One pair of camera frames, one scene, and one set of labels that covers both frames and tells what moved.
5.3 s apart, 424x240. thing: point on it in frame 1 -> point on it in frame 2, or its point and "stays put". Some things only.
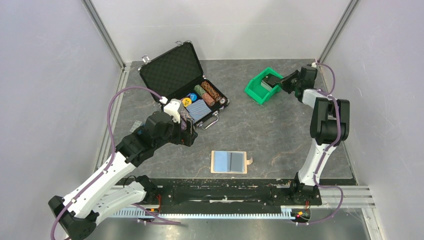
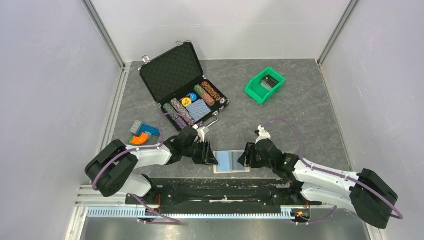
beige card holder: (229, 162) stays put
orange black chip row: (213, 92) stays put
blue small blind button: (194, 96) stays put
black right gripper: (284, 83) -> (243, 159)
